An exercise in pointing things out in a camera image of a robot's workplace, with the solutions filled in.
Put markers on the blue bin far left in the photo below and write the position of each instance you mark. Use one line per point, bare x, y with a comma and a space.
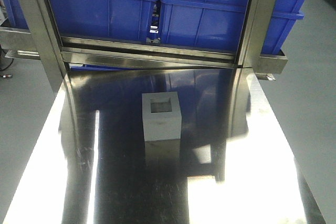
15, 14

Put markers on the gray square hollow base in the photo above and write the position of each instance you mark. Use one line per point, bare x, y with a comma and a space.
161, 116

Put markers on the stainless steel shelf frame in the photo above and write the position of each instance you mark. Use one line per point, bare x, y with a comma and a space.
42, 41

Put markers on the blue plastic bin right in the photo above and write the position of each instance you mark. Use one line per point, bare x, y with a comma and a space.
217, 24

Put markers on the blue bin with red bags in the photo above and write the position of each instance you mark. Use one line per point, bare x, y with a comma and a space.
117, 19

